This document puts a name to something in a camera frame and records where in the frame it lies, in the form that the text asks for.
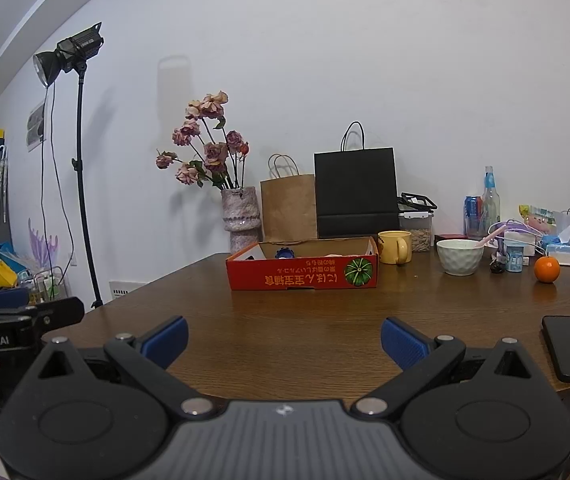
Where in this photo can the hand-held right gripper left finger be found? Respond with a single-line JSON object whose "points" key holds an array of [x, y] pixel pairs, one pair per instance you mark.
{"points": [[167, 342]]}

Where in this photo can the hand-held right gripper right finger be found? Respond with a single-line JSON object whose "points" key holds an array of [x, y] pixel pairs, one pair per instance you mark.
{"points": [[402, 345]]}

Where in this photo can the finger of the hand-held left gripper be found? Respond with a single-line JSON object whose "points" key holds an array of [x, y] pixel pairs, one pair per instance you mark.
{"points": [[5, 297], [60, 312]]}

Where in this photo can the red cardboard box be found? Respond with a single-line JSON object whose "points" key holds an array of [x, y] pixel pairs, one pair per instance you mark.
{"points": [[300, 277]]}

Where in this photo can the yellow mug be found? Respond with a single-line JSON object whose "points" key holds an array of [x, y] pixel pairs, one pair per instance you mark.
{"points": [[392, 247]]}

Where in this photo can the white bowl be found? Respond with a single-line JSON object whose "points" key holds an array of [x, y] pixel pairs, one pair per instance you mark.
{"points": [[460, 260]]}

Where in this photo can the clear seed container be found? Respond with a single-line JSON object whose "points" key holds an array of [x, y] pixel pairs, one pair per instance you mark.
{"points": [[417, 237]]}

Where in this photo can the clear hanging strip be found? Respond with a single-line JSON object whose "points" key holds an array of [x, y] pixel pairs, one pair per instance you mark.
{"points": [[2, 185]]}

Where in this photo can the red black flat box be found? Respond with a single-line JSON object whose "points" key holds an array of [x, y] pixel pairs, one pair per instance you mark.
{"points": [[450, 237]]}

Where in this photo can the pale blue yogurt cup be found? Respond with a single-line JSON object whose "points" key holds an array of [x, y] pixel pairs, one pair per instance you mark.
{"points": [[515, 259]]}

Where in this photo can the pink spoon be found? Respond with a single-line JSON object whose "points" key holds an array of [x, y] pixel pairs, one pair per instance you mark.
{"points": [[494, 235]]}

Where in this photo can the blue soda can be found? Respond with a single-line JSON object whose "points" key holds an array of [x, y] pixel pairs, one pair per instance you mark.
{"points": [[472, 215]]}

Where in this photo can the mottled purple vase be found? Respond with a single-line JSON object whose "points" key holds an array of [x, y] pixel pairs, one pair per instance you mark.
{"points": [[239, 210]]}

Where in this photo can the black paper bag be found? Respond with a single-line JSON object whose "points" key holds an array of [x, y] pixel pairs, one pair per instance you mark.
{"points": [[355, 190]]}

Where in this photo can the orange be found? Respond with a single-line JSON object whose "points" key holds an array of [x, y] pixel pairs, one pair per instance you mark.
{"points": [[547, 270]]}

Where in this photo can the purple pouch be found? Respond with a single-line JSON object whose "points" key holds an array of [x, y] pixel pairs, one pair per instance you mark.
{"points": [[515, 225]]}

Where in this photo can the clear glass bottle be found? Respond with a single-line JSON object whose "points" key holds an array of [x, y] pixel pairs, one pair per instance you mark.
{"points": [[491, 205]]}

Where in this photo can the brown paper bag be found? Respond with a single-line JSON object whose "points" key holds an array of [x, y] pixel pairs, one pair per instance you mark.
{"points": [[287, 210]]}

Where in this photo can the blue white tissue pack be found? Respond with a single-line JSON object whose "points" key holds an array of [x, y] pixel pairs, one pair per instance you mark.
{"points": [[561, 255]]}

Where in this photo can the yellow green snack packet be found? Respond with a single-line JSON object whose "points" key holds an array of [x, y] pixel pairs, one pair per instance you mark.
{"points": [[535, 212]]}

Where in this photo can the dried rose bouquet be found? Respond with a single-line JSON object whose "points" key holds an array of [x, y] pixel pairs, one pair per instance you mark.
{"points": [[212, 152]]}

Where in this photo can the clear plastic bag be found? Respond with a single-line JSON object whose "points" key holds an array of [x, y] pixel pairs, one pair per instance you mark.
{"points": [[569, 227]]}

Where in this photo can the black studio light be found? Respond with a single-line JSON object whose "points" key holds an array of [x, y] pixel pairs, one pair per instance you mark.
{"points": [[72, 50]]}

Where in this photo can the white wall vent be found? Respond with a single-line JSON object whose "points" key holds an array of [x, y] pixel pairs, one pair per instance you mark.
{"points": [[126, 290]]}

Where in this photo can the black lid frame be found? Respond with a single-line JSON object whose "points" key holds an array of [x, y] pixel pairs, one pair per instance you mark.
{"points": [[427, 203]]}

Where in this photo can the wall poster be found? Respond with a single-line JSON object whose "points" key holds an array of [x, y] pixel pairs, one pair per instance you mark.
{"points": [[36, 127]]}

